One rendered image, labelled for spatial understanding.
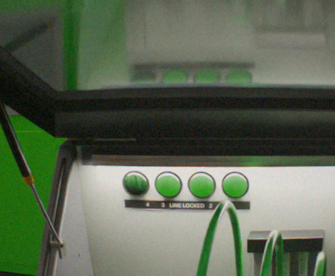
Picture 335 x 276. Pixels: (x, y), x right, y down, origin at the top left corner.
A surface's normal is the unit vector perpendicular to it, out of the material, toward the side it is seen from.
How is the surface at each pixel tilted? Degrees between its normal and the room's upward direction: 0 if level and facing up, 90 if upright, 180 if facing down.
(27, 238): 90
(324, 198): 90
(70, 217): 90
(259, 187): 90
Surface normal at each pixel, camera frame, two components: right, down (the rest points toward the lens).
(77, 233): 0.97, 0.00
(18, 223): -0.24, 0.29
